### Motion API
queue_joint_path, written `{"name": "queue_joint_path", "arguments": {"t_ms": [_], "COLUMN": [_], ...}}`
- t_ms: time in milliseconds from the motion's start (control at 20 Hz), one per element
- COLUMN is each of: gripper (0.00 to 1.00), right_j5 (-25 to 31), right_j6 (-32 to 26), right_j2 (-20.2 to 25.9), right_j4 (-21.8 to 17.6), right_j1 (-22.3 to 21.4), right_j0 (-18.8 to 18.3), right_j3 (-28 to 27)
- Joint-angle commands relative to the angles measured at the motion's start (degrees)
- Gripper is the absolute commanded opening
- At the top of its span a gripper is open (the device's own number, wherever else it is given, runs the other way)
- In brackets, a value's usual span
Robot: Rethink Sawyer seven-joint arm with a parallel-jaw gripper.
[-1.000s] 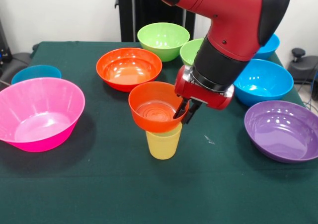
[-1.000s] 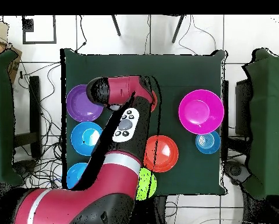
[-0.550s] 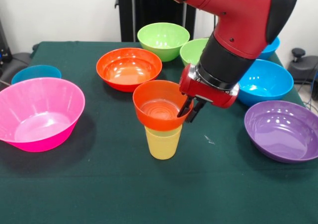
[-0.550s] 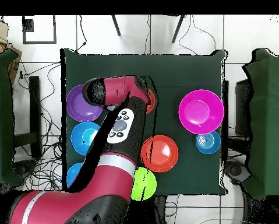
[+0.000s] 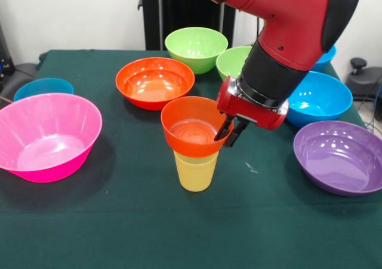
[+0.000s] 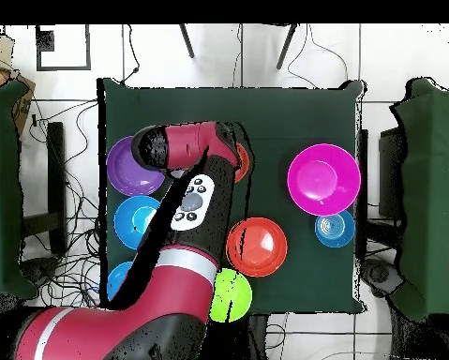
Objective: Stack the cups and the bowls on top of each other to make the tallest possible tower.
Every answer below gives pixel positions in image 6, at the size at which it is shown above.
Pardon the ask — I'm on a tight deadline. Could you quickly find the small orange bowl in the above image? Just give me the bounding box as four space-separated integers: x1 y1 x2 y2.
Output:
233 142 251 184

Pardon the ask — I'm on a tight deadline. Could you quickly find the large pink bowl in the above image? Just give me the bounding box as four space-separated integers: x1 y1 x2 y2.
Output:
286 142 362 218

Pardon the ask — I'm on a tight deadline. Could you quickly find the dark green tablecloth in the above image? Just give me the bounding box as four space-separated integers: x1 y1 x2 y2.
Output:
97 77 366 316

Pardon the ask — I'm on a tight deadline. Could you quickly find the black box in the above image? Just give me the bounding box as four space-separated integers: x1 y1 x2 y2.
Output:
377 127 405 222

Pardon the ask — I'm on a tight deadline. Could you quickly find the purple bowl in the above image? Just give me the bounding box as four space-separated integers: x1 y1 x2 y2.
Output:
106 135 167 197

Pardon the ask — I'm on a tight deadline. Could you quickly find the black tripod leg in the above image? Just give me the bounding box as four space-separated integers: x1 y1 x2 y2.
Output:
178 24 196 59
276 24 299 70

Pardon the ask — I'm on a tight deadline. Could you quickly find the green covered side table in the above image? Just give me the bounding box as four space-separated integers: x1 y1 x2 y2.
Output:
390 77 449 322
0 80 37 299

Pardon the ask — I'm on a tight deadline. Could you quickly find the small blue bowl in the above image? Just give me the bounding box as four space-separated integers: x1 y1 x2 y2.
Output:
314 209 356 249

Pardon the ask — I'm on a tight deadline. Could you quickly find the large blue bowl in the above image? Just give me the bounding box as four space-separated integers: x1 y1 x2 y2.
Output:
106 261 135 303
112 195 162 251

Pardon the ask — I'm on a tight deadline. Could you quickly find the long black bar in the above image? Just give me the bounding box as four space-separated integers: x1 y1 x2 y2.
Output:
46 121 67 256

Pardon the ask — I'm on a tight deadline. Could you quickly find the black stand with knob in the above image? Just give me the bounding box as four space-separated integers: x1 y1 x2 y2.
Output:
19 256 62 288

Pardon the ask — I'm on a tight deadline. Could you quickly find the green bowl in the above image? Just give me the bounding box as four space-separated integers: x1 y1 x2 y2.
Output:
208 267 253 323

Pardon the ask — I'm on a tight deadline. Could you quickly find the large orange-red bowl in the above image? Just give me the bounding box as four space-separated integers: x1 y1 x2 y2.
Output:
225 217 289 279

